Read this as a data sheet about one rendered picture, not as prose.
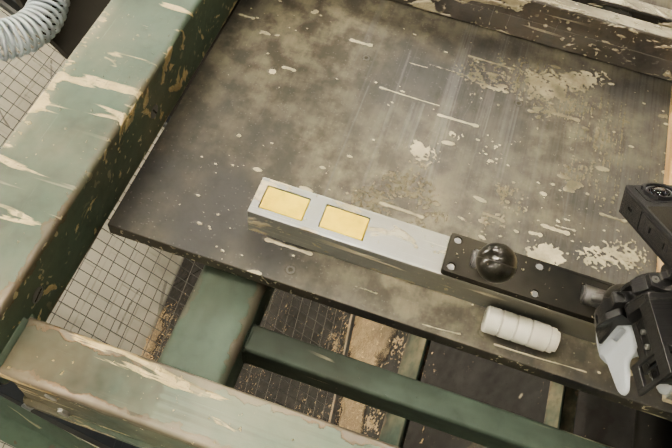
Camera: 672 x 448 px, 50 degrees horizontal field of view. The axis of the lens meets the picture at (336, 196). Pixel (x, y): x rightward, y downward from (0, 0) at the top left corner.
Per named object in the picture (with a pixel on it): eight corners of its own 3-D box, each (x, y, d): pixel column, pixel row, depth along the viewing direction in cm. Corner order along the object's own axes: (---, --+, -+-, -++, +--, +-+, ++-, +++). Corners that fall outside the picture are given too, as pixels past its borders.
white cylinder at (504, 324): (478, 335, 78) (550, 359, 78) (485, 324, 76) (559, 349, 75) (483, 311, 80) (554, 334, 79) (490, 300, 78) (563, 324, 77)
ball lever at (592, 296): (602, 319, 77) (645, 332, 64) (567, 308, 78) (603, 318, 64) (612, 285, 78) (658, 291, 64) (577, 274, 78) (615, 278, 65)
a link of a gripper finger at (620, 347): (588, 412, 64) (633, 376, 56) (574, 347, 67) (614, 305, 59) (622, 411, 64) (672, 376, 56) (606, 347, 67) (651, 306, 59)
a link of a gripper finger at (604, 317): (582, 344, 62) (625, 300, 55) (578, 327, 63) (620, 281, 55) (635, 343, 62) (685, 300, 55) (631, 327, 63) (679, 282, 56)
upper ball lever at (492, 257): (493, 284, 79) (513, 289, 65) (459, 273, 79) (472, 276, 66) (503, 250, 79) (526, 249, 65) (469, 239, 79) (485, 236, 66)
